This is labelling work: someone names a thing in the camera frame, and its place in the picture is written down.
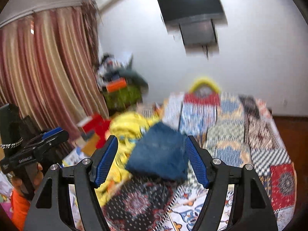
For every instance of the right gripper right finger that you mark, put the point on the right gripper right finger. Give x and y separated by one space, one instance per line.
200 160

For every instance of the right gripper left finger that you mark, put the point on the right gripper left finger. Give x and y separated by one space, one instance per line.
102 160

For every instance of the blue denim jacket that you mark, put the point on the blue denim jacket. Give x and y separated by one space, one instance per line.
160 153

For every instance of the orange sleeve left forearm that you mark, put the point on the orange sleeve left forearm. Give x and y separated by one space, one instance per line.
20 207

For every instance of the person's left hand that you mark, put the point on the person's left hand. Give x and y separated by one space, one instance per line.
30 175

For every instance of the red box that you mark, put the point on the red box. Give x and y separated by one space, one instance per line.
94 125

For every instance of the yellow cartoon print garment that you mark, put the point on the yellow cartoon print garment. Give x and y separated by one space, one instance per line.
128 127

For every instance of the patchwork patterned bed quilt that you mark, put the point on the patchwork patterned bed quilt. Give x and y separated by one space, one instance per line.
237 129

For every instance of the green patterned storage box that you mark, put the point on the green patterned storage box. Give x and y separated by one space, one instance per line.
123 98

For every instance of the orange box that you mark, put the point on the orange box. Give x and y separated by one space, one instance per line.
116 85

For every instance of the striped pink curtain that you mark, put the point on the striped pink curtain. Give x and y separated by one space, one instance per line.
48 63

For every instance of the dark green plush cushion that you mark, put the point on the dark green plush cushion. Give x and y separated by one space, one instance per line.
130 75

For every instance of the yellow curved handle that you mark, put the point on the yellow curved handle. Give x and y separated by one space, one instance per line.
204 82

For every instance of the white wall socket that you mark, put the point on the white wall socket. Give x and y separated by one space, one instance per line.
285 102

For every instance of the wall-mounted black television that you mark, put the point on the wall-mounted black television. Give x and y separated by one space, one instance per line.
196 20

